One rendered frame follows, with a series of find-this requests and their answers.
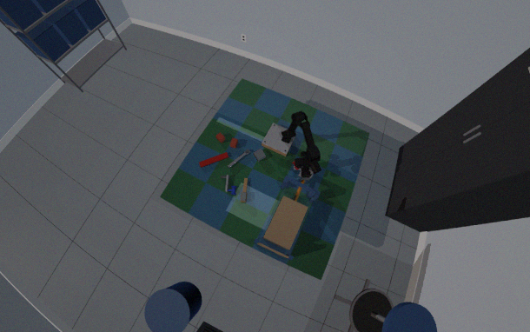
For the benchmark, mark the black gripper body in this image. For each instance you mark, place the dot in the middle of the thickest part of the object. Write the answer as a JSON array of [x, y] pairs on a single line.
[[305, 172]]

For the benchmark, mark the grey rod with square end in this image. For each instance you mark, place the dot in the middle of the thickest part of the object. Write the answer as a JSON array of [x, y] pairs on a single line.
[[239, 157]]

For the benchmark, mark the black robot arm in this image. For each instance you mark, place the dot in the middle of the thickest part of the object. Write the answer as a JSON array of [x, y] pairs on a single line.
[[313, 153]]

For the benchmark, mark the red rectangular bar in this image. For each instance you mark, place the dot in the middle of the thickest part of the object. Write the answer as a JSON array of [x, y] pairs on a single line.
[[213, 159]]

